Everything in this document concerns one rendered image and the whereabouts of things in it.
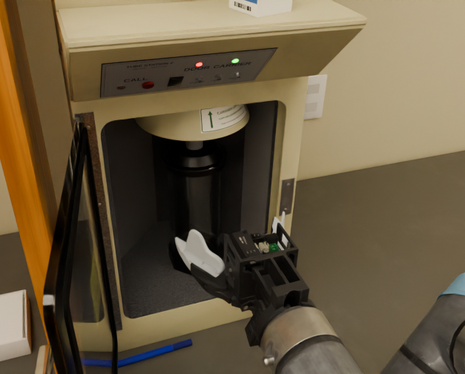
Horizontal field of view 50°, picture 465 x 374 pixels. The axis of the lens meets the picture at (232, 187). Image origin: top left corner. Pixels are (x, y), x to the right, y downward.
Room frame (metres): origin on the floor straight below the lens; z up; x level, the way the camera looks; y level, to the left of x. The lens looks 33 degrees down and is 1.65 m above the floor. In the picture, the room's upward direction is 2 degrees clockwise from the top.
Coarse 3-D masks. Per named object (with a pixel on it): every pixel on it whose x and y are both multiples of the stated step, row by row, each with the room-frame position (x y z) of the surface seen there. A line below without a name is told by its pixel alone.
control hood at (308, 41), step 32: (224, 0) 0.62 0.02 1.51; (320, 0) 0.63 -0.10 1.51; (64, 32) 0.48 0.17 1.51; (96, 32) 0.47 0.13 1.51; (128, 32) 0.48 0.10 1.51; (160, 32) 0.48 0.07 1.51; (192, 32) 0.49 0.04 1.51; (224, 32) 0.50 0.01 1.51; (256, 32) 0.52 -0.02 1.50; (288, 32) 0.53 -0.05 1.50; (320, 32) 0.55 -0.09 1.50; (352, 32) 0.57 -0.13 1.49; (96, 64) 0.48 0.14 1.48; (288, 64) 0.59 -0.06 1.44; (320, 64) 0.62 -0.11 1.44; (96, 96) 0.53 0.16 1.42
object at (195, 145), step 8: (176, 144) 0.73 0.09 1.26; (184, 144) 0.73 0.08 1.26; (192, 144) 0.71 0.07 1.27; (200, 144) 0.71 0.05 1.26; (208, 144) 0.73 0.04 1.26; (216, 144) 0.73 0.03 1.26; (168, 152) 0.71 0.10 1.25; (176, 152) 0.70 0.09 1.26; (184, 152) 0.70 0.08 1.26; (192, 152) 0.70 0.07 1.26; (200, 152) 0.70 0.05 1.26; (208, 152) 0.70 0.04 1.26; (216, 152) 0.71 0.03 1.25; (176, 160) 0.69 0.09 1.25; (184, 160) 0.68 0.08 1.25; (192, 160) 0.68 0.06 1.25; (200, 160) 0.68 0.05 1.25; (208, 160) 0.69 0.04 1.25; (216, 160) 0.70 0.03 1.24
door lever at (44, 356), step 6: (42, 348) 0.35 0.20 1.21; (48, 348) 0.35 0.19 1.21; (42, 354) 0.34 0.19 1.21; (48, 354) 0.34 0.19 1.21; (42, 360) 0.34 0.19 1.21; (48, 360) 0.34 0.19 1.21; (36, 366) 0.33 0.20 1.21; (42, 366) 0.33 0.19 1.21; (48, 366) 0.33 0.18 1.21; (36, 372) 0.32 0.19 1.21; (42, 372) 0.32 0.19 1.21; (48, 372) 0.32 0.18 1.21
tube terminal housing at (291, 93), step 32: (64, 0) 0.56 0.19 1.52; (96, 0) 0.57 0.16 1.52; (128, 0) 0.58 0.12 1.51; (160, 0) 0.60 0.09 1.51; (192, 0) 0.61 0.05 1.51; (64, 64) 0.56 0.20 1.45; (128, 96) 0.58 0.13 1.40; (160, 96) 0.59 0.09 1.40; (192, 96) 0.61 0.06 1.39; (224, 96) 0.63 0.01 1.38; (256, 96) 0.64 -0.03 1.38; (288, 96) 0.66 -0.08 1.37; (96, 128) 0.56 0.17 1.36; (288, 128) 0.66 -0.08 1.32; (288, 160) 0.66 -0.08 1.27; (288, 224) 0.67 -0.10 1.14; (128, 320) 0.57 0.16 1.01; (160, 320) 0.59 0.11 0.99; (192, 320) 0.61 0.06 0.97; (224, 320) 0.63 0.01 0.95
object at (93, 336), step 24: (72, 144) 0.47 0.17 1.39; (72, 168) 0.42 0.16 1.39; (96, 240) 0.50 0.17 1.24; (48, 264) 0.28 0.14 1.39; (96, 264) 0.47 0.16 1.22; (48, 288) 0.26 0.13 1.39; (72, 288) 0.31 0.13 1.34; (96, 288) 0.44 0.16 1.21; (48, 312) 0.25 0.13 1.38; (72, 312) 0.29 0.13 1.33; (96, 312) 0.41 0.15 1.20; (48, 336) 0.24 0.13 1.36; (96, 336) 0.38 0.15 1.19; (96, 360) 0.36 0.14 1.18
